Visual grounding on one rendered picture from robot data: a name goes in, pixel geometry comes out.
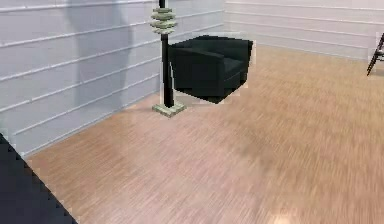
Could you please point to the black armchair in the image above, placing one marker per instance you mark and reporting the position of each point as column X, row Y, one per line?
column 210, row 65

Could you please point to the black floor lamp green base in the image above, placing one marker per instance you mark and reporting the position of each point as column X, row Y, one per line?
column 165, row 66

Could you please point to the dark navy furniture block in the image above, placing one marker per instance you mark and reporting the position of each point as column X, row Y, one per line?
column 20, row 190

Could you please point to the black chair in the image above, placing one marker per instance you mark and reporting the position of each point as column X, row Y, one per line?
column 376, row 55

